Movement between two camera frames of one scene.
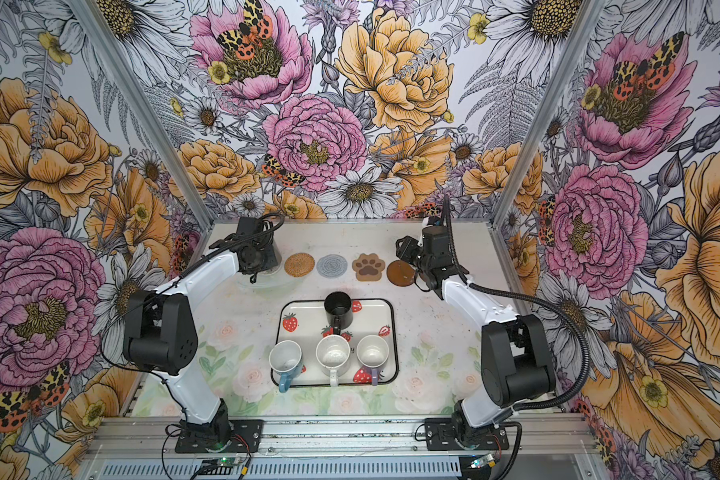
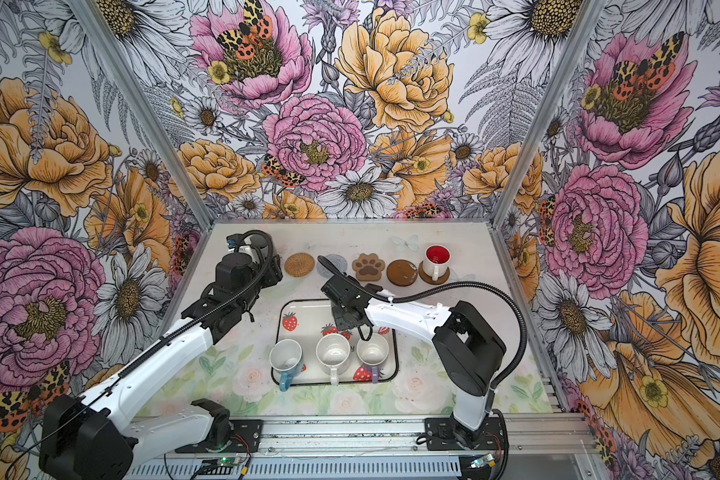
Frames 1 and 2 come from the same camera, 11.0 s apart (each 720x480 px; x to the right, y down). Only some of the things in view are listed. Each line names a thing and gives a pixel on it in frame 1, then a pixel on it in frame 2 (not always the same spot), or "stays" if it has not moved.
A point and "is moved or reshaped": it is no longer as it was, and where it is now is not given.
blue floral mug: (286, 359) stays
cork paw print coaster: (368, 268) stays
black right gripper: (404, 252) -> (340, 323)
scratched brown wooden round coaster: (400, 273) stays
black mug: (339, 310) is moved or reshaped
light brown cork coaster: (299, 264) stays
